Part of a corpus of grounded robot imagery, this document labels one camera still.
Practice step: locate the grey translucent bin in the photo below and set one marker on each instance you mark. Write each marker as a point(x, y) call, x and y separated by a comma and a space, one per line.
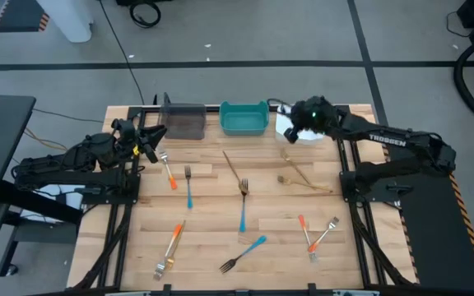
point(183, 123)

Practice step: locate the small hazard-striped black mat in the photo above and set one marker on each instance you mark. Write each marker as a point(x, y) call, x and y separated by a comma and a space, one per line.
point(19, 16)

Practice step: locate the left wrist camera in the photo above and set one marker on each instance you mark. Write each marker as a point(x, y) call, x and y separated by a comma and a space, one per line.
point(151, 154)

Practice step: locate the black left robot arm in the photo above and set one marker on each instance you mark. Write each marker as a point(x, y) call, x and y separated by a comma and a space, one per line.
point(97, 148)

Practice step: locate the white papers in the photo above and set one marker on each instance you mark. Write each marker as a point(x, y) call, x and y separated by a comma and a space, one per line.
point(72, 199)

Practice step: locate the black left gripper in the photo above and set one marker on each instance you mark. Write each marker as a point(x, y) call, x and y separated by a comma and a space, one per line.
point(136, 141)

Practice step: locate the teal plastic bin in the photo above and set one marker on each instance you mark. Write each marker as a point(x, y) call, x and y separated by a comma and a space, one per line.
point(243, 121)

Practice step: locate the white pillar base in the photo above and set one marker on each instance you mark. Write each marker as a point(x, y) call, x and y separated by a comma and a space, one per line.
point(68, 20)

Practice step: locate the black table clamp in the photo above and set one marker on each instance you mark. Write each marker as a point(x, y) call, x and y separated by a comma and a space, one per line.
point(312, 289)
point(167, 289)

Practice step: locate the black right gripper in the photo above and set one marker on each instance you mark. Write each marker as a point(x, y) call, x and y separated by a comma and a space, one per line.
point(315, 115)

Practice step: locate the white plastic bin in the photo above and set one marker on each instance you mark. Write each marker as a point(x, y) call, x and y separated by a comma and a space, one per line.
point(280, 127)

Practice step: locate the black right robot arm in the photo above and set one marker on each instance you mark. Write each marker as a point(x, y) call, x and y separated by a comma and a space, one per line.
point(389, 140)

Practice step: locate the large hazard-striped black mat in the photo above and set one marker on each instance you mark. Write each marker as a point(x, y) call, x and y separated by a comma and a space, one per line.
point(434, 246)

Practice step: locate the black aluminium table frame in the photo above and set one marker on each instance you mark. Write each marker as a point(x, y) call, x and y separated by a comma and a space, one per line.
point(213, 109)

